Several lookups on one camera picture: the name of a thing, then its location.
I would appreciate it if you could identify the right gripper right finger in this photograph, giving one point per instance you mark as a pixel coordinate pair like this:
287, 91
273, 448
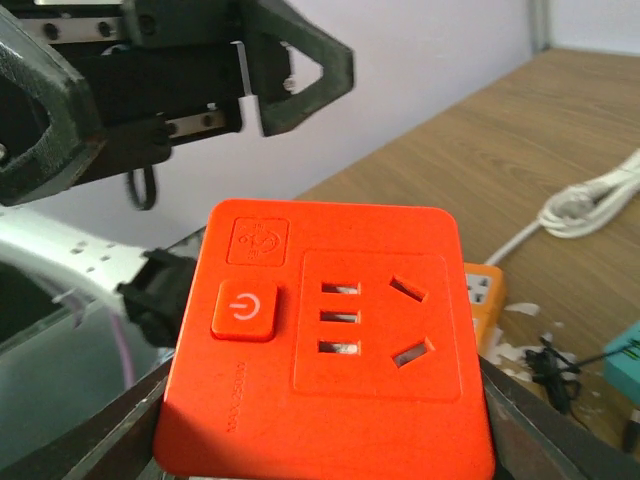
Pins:
533, 441

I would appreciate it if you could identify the teal power strip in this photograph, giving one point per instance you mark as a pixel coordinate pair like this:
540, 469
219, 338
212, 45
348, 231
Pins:
621, 370

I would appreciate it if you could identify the left aluminium frame post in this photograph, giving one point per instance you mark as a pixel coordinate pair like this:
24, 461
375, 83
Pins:
540, 25

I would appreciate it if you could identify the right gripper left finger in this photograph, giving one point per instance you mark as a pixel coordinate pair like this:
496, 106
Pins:
116, 443

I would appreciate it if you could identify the red charger cube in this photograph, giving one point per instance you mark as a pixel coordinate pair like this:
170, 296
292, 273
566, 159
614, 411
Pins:
326, 341

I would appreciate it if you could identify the orange power strip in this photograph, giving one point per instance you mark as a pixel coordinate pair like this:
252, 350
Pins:
486, 289

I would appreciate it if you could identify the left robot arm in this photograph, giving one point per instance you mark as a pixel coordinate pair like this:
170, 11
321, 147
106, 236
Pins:
147, 287

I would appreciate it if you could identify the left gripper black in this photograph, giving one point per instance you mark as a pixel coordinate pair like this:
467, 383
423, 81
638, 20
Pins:
98, 90

